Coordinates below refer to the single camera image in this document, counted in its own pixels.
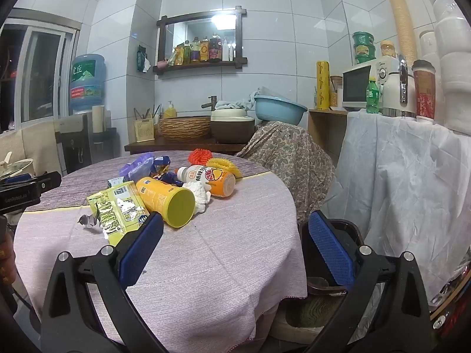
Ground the wicker pattern wash basin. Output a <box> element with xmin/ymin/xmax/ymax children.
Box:
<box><xmin>158</xmin><ymin>116</ymin><xmax>213</xmax><ymax>141</ymax></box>

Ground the stack of white cups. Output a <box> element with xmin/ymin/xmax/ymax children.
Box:
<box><xmin>419</xmin><ymin>0</ymin><xmax>471</xmax><ymax>135</ymax></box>

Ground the sliding window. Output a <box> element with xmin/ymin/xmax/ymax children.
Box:
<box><xmin>0</xmin><ymin>8</ymin><xmax>81</xmax><ymax>134</ymax></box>

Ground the beige fabric cover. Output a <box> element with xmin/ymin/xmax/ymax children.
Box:
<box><xmin>0</xmin><ymin>121</ymin><xmax>64</xmax><ymax>178</ymax></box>

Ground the person's left forearm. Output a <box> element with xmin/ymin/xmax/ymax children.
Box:
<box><xmin>0</xmin><ymin>215</ymin><xmax>18</xmax><ymax>295</ymax></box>

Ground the red paper cup with lid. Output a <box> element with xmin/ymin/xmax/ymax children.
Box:
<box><xmin>411</xmin><ymin>59</ymin><xmax>437</xmax><ymax>123</ymax></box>

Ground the green snack packet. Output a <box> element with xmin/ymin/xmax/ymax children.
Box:
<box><xmin>77</xmin><ymin>181</ymin><xmax>150</xmax><ymax>247</ymax></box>

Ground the green wall tissue holder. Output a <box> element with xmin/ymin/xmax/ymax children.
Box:
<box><xmin>136</xmin><ymin>46</ymin><xmax>152</xmax><ymax>73</ymax></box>

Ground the blue snack wrapper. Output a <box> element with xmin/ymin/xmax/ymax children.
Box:
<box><xmin>150</xmin><ymin>155</ymin><xmax>185</xmax><ymax>187</ymax></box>

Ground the glass jar with wooden lid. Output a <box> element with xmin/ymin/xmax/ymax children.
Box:
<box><xmin>330</xmin><ymin>75</ymin><xmax>343</xmax><ymax>107</ymax></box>

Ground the white cover sheet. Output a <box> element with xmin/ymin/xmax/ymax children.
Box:
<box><xmin>323</xmin><ymin>111</ymin><xmax>471</xmax><ymax>304</ymax></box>

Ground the yellow foam fruit net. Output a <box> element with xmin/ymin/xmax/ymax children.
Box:
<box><xmin>205</xmin><ymin>158</ymin><xmax>242</xmax><ymax>179</ymax></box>

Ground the light blue towel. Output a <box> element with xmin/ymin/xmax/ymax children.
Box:
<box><xmin>215</xmin><ymin>87</ymin><xmax>259</xmax><ymax>110</ymax></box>

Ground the purple snack bag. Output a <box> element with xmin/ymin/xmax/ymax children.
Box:
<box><xmin>118</xmin><ymin>152</ymin><xmax>155</xmax><ymax>182</ymax></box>

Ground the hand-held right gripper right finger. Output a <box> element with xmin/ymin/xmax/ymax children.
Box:
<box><xmin>305</xmin><ymin>210</ymin><xmax>432</xmax><ymax>353</ymax></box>

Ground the white cup dispenser tube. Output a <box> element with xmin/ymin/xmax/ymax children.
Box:
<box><xmin>92</xmin><ymin>104</ymin><xmax>106</xmax><ymax>134</ymax></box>

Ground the beige chopstick holder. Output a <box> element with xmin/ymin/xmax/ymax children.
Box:
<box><xmin>133</xmin><ymin>104</ymin><xmax>162</xmax><ymax>143</ymax></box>

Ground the white tissue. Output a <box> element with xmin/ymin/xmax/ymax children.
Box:
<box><xmin>183</xmin><ymin>182</ymin><xmax>213</xmax><ymax>214</ymax></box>

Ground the white thermos jug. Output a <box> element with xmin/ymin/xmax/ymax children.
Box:
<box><xmin>382</xmin><ymin>54</ymin><xmax>417</xmax><ymax>119</ymax></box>

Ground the dark brown trash bin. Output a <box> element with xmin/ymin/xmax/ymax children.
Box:
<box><xmin>299</xmin><ymin>219</ymin><xmax>366</xmax><ymax>297</ymax></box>

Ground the orange foam fruit net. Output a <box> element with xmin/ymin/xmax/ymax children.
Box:
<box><xmin>188</xmin><ymin>149</ymin><xmax>215</xmax><ymax>166</ymax></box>

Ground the row of condiment bottles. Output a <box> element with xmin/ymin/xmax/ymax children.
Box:
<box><xmin>168</xmin><ymin>34</ymin><xmax>236</xmax><ymax>66</ymax></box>

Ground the stack of yellow paper cups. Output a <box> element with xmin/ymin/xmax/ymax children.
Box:
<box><xmin>384</xmin><ymin>0</ymin><xmax>417</xmax><ymax>60</ymax></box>

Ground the white microwave oven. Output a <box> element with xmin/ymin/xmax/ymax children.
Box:
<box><xmin>342</xmin><ymin>60</ymin><xmax>388</xmax><ymax>111</ymax></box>

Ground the yellow patterned tube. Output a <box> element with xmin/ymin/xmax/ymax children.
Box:
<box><xmin>316</xmin><ymin>61</ymin><xmax>330</xmax><ymax>110</ymax></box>

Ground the light blue plastic basin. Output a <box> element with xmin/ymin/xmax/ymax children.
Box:
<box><xmin>253</xmin><ymin>95</ymin><xmax>308</xmax><ymax>126</ymax></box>

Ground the brown cream rice cooker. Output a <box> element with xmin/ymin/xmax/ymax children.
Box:
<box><xmin>210</xmin><ymin>106</ymin><xmax>256</xmax><ymax>144</ymax></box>

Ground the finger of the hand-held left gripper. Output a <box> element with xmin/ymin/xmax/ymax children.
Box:
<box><xmin>0</xmin><ymin>171</ymin><xmax>62</xmax><ymax>194</ymax></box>

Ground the wooden cabinet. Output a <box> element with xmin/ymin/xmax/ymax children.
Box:
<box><xmin>308</xmin><ymin>108</ymin><xmax>349</xmax><ymax>164</ymax></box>

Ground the blue water jug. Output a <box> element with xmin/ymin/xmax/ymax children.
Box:
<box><xmin>69</xmin><ymin>54</ymin><xmax>107</xmax><ymax>115</ymax></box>

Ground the water dispenser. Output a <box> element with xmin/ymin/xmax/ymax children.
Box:
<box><xmin>54</xmin><ymin>112</ymin><xmax>119</xmax><ymax>176</ymax></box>

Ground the yellow cylindrical snack can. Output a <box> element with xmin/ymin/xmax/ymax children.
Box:
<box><xmin>136</xmin><ymin>176</ymin><xmax>196</xmax><ymax>229</ymax></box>

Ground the wooden framed mirror shelf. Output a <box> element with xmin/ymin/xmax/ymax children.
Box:
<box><xmin>156</xmin><ymin>6</ymin><xmax>248</xmax><ymax>76</ymax></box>

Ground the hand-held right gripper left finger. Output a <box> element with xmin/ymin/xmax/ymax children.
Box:
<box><xmin>40</xmin><ymin>211</ymin><xmax>170</xmax><ymax>353</ymax></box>

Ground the green soda bottle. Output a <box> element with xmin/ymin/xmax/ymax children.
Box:
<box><xmin>366</xmin><ymin>77</ymin><xmax>382</xmax><ymax>114</ymax></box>

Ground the white orange juice bottle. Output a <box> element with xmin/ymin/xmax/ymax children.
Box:
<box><xmin>176</xmin><ymin>165</ymin><xmax>236</xmax><ymax>199</ymax></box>

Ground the floral patterned cloth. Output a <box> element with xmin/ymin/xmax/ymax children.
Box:
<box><xmin>235</xmin><ymin>121</ymin><xmax>336</xmax><ymax>222</ymax></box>

